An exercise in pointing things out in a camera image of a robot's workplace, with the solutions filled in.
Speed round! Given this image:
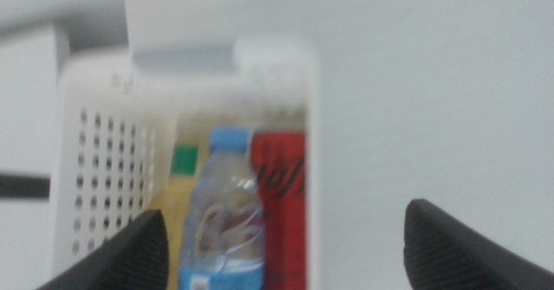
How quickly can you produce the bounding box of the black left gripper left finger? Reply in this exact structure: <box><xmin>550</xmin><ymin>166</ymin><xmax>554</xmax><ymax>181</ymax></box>
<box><xmin>36</xmin><ymin>209</ymin><xmax>171</xmax><ymax>290</ymax></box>

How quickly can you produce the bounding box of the red soda can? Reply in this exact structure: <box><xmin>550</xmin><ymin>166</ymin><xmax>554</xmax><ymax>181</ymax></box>
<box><xmin>249</xmin><ymin>130</ymin><xmax>307</xmax><ymax>290</ymax></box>

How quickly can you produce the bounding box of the clear water bottle blue cap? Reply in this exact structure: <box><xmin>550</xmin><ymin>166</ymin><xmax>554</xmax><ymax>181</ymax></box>
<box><xmin>177</xmin><ymin>126</ymin><xmax>266</xmax><ymax>290</ymax></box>

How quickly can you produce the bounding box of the yellow tea bottle green label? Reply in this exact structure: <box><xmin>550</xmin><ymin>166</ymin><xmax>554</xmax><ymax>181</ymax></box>
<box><xmin>149</xmin><ymin>145</ymin><xmax>201</xmax><ymax>290</ymax></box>

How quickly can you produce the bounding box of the white perforated plastic basket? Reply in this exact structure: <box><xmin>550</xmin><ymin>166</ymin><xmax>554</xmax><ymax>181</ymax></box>
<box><xmin>50</xmin><ymin>38</ymin><xmax>321</xmax><ymax>290</ymax></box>

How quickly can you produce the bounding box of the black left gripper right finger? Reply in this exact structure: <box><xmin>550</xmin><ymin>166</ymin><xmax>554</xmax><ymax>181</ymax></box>
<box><xmin>403</xmin><ymin>198</ymin><xmax>554</xmax><ymax>290</ymax></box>

